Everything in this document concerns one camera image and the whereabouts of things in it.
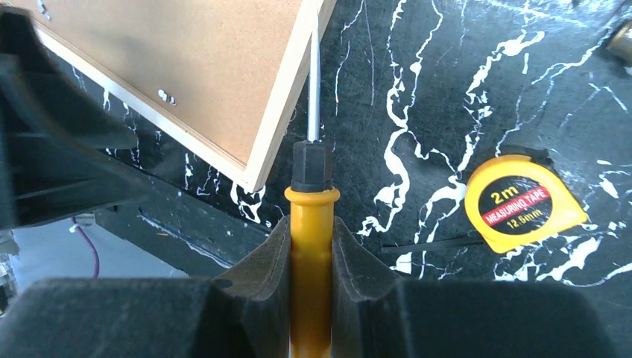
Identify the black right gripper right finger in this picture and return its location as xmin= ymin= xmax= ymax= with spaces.
xmin=332 ymin=216 xmax=618 ymax=358

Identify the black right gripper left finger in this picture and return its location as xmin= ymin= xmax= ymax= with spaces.
xmin=1 ymin=218 xmax=290 ymax=357

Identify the wooden photo frame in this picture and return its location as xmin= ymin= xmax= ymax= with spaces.
xmin=16 ymin=0 xmax=335 ymax=192

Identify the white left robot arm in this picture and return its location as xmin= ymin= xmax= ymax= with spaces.
xmin=1 ymin=6 xmax=145 ymax=230

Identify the yellow tape measure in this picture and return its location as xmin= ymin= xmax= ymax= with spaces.
xmin=380 ymin=154 xmax=590 ymax=255

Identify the white plastic pipe fitting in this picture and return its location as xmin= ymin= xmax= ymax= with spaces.
xmin=606 ymin=19 xmax=631 ymax=67

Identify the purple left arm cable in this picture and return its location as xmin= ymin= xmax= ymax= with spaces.
xmin=71 ymin=217 xmax=101 ymax=279

